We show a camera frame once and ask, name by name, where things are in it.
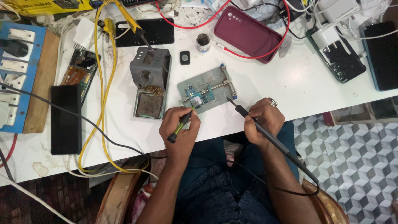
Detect black plug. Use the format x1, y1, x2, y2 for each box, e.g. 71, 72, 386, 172
0, 40, 29, 58

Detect wooden board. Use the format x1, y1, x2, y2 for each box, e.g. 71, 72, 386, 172
23, 29, 60, 134

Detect brass cleaning wool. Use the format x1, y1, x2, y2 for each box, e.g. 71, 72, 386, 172
142, 85, 164, 96

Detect yellow box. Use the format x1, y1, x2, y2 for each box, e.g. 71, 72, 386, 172
9, 0, 94, 16

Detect small flux jar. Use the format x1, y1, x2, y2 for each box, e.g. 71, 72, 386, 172
197, 33, 211, 53

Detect person's right hand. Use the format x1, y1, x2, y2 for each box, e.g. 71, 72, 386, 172
243, 97, 285, 149

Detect white cable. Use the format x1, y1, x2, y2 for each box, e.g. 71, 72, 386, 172
0, 174, 76, 224

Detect black phone with blue edge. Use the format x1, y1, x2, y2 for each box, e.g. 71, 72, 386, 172
361, 21, 398, 91

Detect yellow soldering iron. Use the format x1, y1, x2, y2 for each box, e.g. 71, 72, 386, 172
106, 0, 155, 52

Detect maroon phone case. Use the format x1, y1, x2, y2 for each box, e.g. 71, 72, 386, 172
214, 6, 283, 64

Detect white charger plug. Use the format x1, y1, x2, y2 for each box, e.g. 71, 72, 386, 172
311, 27, 341, 50

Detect brown cleaning sponge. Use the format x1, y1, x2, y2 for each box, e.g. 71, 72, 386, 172
137, 94, 163, 118

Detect grey circuit board holder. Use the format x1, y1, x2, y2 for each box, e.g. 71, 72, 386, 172
177, 64, 238, 114

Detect person's blue denim trousers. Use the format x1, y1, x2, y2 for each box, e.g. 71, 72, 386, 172
179, 121, 300, 224

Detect large white charger block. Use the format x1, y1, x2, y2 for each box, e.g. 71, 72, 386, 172
317, 0, 360, 23

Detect thin red wire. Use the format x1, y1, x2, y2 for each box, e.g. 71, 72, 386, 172
0, 134, 18, 168

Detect grey soldering iron stand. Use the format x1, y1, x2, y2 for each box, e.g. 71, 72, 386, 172
130, 47, 172, 120

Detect heap of cables and packets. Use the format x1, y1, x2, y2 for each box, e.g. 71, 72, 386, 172
180, 0, 398, 41

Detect green and black hand tool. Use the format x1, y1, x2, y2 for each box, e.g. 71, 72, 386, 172
167, 107, 196, 144

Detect yellow cable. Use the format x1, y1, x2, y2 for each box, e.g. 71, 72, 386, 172
78, 0, 150, 174

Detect red cable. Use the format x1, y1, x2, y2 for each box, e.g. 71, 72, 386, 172
155, 0, 290, 60

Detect shelf under table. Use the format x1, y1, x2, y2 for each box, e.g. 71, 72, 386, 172
323, 96, 398, 125

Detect dark green opened phone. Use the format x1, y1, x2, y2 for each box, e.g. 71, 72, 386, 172
306, 26, 367, 84

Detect white charger adapter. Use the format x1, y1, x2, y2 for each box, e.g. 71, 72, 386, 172
73, 17, 95, 50

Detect blue phone circuit board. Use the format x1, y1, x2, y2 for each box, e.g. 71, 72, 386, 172
184, 85, 216, 108

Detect wooden stool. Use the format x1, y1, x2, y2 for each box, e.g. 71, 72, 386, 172
104, 159, 349, 224

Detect black soldering iron cable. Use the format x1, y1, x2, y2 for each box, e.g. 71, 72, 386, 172
0, 82, 321, 197

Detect opened phone with exposed inside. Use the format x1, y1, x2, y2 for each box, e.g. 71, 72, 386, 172
61, 48, 101, 105

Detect blue switch board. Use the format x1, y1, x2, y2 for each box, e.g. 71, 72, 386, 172
0, 22, 46, 134

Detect person's left hand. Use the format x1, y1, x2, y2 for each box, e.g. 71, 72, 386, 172
159, 106, 201, 162

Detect black phone screen panel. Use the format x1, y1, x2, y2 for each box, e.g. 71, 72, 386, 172
116, 18, 175, 48

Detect black soldering iron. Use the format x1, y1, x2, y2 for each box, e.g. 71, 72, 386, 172
226, 96, 321, 188

